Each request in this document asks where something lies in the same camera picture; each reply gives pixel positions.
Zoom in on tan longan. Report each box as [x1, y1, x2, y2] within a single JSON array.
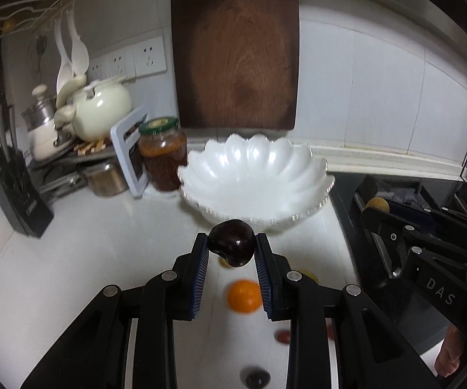
[[365, 197, 390, 213], [218, 256, 232, 269]]

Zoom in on red cherry tomato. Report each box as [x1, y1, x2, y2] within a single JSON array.
[[274, 329, 290, 345], [326, 323, 335, 341]]

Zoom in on dark grape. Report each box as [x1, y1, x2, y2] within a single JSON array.
[[242, 367, 271, 389], [207, 219, 256, 268]]

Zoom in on orange tangerine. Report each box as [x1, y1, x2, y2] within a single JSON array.
[[226, 279, 263, 313]]

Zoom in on green apple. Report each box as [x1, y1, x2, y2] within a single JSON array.
[[298, 269, 320, 285]]

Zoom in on right human hand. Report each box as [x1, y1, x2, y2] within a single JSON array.
[[435, 324, 464, 378]]

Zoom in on black gas stove top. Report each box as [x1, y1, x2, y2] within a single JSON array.
[[331, 172, 467, 353]]

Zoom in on white scalloped bowl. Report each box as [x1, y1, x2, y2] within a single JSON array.
[[177, 134, 335, 232]]

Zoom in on small steel pot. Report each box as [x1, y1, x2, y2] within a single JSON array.
[[80, 160, 129, 197]]

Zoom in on black knife block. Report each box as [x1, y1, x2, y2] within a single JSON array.
[[0, 105, 54, 238]]

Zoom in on glass jar green lid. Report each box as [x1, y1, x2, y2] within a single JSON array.
[[137, 117, 188, 192]]

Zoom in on white steamer pot with lid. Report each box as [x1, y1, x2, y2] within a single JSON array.
[[21, 84, 76, 162]]

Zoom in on cream ceramic pot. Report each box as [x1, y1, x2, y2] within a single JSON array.
[[54, 75, 133, 142]]

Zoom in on brown wooden cutting board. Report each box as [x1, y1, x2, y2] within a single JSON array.
[[171, 0, 300, 131]]

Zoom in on white spoon left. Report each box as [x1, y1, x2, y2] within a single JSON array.
[[53, 18, 73, 93]]

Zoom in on white spoon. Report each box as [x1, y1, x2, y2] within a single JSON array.
[[66, 10, 89, 77], [53, 18, 73, 93]]

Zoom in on white spoon right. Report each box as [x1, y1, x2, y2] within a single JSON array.
[[66, 10, 89, 77]]

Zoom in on black scissors hanging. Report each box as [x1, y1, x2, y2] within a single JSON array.
[[31, 34, 48, 83]]

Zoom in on white tablet stand frame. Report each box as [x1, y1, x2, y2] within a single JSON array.
[[110, 105, 149, 198]]

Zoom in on wall power sockets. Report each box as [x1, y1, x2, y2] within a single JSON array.
[[87, 35, 168, 81]]

